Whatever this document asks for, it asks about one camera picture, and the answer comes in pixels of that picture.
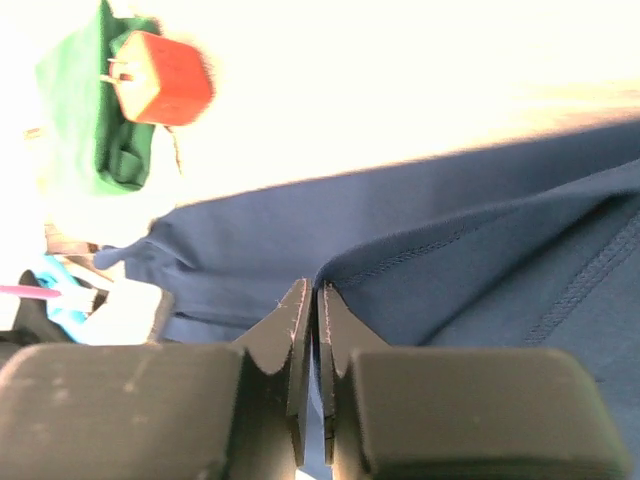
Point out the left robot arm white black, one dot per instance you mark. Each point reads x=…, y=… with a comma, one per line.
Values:
x=125, y=312

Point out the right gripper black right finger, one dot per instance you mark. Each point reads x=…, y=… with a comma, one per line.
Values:
x=394, y=412

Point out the green folded t-shirt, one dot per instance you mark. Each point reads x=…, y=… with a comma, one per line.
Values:
x=96, y=151

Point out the red cube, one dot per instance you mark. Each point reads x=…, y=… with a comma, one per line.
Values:
x=159, y=81

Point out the navy blue t-shirt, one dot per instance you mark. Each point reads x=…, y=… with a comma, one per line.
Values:
x=532, y=245

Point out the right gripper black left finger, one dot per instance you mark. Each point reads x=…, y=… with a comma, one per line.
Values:
x=162, y=411

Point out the teal t-shirt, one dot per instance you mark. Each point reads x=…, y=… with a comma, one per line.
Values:
x=71, y=308

